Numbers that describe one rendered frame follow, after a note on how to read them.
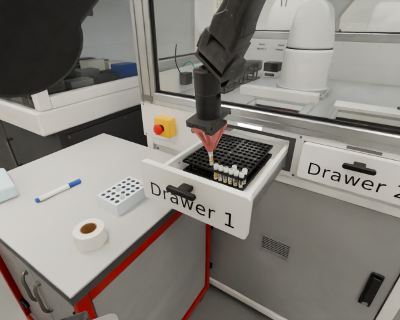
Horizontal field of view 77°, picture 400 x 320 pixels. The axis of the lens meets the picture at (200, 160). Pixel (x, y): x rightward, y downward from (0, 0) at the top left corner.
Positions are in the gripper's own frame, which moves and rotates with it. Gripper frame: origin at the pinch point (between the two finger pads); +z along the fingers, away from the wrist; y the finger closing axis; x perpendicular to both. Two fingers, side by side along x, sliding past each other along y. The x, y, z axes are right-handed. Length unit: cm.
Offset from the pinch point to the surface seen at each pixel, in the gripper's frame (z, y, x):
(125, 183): 14.0, -11.2, 24.2
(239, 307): 97, 8, -6
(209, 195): 3.0, -12.1, -7.0
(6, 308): 89, -55, 88
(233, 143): 7.8, 15.3, 1.7
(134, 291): 34.3, -28.1, 9.2
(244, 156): 6.1, 8.3, -5.3
